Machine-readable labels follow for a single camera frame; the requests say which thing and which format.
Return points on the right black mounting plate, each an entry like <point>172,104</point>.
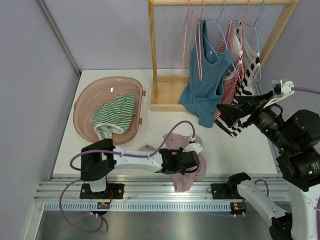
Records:
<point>220,191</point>

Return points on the black white striped tank top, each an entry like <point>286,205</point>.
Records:
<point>251,61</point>

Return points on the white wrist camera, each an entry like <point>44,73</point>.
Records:
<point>282,88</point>
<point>193,146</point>

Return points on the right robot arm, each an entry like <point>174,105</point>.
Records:
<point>298,161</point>

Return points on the wooden clothes rack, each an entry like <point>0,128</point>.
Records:
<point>166,89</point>

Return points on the red striped tank top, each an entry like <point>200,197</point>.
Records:
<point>229,82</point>

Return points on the blue wire hanger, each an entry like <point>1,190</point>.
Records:
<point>258,73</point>
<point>217,22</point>

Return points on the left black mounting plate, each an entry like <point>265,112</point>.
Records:
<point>113,190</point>

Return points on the black mounting plate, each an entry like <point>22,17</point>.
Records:
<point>220,191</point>
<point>113,190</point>

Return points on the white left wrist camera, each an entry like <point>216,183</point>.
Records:
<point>193,146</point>

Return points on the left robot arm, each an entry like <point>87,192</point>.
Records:
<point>100,158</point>

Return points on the mauve pink tank top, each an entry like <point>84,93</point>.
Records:
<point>181,182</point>

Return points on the pink plastic basin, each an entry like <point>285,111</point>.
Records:
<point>102,91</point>

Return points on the teal blue tank top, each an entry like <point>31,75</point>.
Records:
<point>200,98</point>

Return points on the slotted cable duct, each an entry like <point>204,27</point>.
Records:
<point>139,206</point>

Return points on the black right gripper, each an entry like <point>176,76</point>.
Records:
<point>252,104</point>

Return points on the green striped tank top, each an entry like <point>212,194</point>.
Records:
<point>114,117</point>

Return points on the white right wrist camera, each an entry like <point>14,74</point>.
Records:
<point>282,88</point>

